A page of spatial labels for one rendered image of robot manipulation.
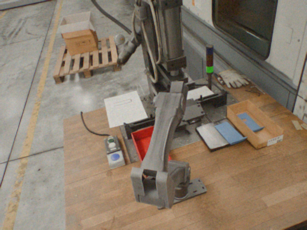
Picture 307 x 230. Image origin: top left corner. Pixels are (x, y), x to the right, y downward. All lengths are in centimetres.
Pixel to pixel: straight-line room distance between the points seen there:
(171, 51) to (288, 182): 67
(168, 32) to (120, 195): 67
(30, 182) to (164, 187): 212
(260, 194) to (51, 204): 176
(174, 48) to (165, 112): 43
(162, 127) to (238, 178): 50
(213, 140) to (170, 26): 53
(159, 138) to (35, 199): 195
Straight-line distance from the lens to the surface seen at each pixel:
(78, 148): 131
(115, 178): 111
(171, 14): 100
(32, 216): 239
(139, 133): 121
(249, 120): 131
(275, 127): 122
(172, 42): 104
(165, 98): 70
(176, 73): 112
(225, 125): 124
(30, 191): 256
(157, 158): 62
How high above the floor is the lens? 174
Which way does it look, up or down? 38 degrees down
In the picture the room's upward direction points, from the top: 10 degrees counter-clockwise
